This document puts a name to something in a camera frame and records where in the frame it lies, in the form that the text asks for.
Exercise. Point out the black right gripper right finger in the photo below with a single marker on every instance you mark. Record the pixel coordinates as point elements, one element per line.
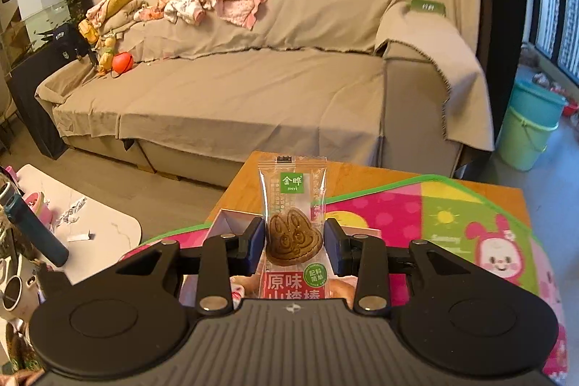
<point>372,262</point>

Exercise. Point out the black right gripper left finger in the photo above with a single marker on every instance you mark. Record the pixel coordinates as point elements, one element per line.
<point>211,265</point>

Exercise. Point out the rabbit cookie snack packet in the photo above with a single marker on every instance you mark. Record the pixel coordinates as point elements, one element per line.
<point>293,190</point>

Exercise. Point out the pink white clothes pile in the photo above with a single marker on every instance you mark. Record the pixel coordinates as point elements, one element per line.
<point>241,13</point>

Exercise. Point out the yellow plush toy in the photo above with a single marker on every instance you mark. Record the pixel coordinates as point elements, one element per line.
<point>98,29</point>

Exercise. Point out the green tag on sofa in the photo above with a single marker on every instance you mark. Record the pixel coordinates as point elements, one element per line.
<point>428,7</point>

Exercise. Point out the teal plastic bucket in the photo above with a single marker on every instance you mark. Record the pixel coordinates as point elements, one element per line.
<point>539,105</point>

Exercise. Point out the glass fish tank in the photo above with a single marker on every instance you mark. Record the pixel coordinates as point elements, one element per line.
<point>26,25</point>

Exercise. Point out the white marble side table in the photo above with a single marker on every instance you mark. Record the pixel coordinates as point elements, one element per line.
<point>96,235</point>

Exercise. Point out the pink cardboard box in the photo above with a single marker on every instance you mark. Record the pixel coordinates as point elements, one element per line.
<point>311,280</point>

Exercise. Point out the beige covered sofa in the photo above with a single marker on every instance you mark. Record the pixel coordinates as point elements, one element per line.
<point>380,83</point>

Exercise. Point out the dark blue bottle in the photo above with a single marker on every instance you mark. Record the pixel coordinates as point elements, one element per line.
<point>20,215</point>

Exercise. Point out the light green bucket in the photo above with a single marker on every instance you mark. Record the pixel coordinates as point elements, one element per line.
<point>521,142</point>

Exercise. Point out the orange ball toy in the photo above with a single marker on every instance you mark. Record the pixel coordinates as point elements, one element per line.
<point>122,63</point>

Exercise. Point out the colourful cartoon play mat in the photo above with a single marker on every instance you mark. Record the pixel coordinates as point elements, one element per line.
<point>426,207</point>

